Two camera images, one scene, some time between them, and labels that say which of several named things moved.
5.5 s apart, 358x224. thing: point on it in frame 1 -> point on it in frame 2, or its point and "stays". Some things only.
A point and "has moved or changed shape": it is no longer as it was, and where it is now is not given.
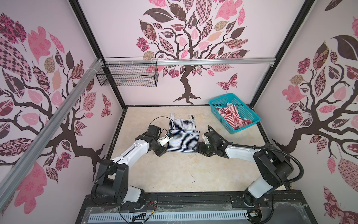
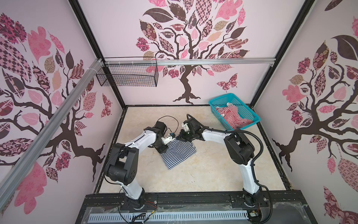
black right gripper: [200, 148] -> [182, 135]
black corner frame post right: [301, 17] stays
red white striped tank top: [231, 115] stays
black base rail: [281, 199] stays
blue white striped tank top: [185, 137] has moved or changed shape
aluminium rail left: [10, 180] stays
